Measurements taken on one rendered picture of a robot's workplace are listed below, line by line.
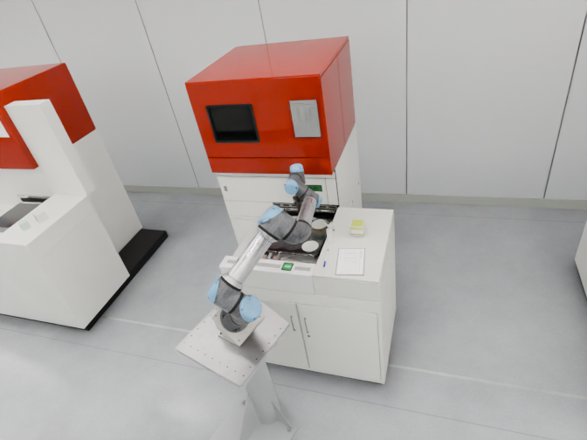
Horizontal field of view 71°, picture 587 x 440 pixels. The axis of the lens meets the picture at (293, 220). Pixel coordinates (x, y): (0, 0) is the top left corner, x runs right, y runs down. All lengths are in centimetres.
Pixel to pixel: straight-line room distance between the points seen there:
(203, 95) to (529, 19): 240
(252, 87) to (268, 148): 37
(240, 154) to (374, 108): 168
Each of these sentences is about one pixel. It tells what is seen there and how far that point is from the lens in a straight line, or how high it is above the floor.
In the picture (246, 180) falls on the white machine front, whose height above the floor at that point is 114.
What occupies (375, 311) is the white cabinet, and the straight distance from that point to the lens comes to 226.
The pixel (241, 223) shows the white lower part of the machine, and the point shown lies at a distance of 299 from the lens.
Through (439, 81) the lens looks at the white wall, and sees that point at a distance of 377.
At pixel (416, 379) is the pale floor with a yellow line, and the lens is 292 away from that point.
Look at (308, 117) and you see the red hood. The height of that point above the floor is 159.
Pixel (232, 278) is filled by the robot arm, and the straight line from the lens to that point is 191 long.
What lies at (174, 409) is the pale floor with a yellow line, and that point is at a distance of 309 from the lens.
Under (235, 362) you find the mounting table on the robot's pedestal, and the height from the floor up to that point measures 82.
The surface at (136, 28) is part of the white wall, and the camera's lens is 457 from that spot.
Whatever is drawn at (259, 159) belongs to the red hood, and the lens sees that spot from 255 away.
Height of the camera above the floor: 245
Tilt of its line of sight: 35 degrees down
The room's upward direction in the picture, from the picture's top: 11 degrees counter-clockwise
